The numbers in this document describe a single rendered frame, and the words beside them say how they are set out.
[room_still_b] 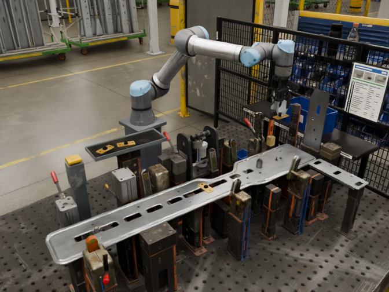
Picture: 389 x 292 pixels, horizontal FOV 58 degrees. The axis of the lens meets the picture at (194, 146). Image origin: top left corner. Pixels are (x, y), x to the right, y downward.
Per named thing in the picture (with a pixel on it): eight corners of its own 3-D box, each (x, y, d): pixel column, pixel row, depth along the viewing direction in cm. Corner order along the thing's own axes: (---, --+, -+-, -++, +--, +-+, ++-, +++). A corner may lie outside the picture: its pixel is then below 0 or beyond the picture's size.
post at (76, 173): (83, 244, 174) (68, 168, 154) (77, 236, 180) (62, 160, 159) (97, 238, 178) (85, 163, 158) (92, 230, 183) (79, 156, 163)
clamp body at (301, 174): (294, 239, 178) (304, 181, 162) (276, 226, 187) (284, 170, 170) (306, 232, 182) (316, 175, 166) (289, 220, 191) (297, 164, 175)
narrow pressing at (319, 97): (318, 151, 197) (329, 92, 181) (302, 143, 205) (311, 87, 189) (319, 151, 197) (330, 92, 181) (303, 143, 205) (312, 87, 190)
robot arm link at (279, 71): (283, 62, 168) (296, 66, 162) (282, 72, 170) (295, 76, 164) (271, 65, 164) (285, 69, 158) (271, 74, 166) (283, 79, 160)
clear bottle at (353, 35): (350, 60, 204) (358, 24, 195) (340, 58, 209) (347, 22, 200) (357, 58, 208) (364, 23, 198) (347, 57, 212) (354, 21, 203)
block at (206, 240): (206, 245, 174) (207, 196, 161) (191, 230, 183) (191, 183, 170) (215, 240, 177) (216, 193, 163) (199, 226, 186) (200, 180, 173)
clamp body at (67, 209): (72, 280, 155) (57, 214, 138) (64, 263, 163) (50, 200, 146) (93, 270, 160) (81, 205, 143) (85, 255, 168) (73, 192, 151)
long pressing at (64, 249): (59, 273, 121) (58, 270, 120) (42, 236, 138) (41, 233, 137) (319, 160, 191) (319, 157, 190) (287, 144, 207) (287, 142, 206)
